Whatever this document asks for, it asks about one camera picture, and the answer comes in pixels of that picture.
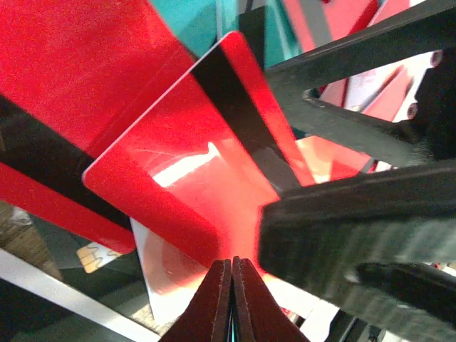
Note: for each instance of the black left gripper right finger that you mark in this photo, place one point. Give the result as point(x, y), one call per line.
point(257, 316)

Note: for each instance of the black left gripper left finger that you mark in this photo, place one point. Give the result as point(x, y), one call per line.
point(207, 316)

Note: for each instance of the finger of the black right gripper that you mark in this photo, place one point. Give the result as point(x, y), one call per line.
point(369, 245)
point(420, 29)

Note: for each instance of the red striped card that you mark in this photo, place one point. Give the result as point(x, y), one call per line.
point(199, 164)

